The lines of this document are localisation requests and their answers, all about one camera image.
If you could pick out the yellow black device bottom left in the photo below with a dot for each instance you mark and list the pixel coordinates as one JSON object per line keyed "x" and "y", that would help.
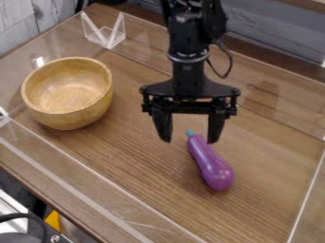
{"x": 46, "y": 229}

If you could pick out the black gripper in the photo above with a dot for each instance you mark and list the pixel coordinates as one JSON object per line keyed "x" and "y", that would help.
{"x": 189, "y": 93}

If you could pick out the purple toy eggplant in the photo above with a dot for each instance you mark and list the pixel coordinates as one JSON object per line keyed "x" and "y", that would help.
{"x": 217, "y": 171}

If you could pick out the clear acrylic corner bracket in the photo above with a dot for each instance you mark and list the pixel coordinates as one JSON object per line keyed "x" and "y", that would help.
{"x": 106, "y": 37}

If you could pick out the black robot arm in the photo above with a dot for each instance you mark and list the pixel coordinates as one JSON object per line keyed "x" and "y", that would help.
{"x": 196, "y": 25}

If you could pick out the brown wooden bowl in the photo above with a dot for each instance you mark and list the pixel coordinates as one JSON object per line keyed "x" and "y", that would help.
{"x": 69, "y": 92}

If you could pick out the clear acrylic tray wall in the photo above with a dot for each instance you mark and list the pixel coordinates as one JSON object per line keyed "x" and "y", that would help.
{"x": 106, "y": 211}

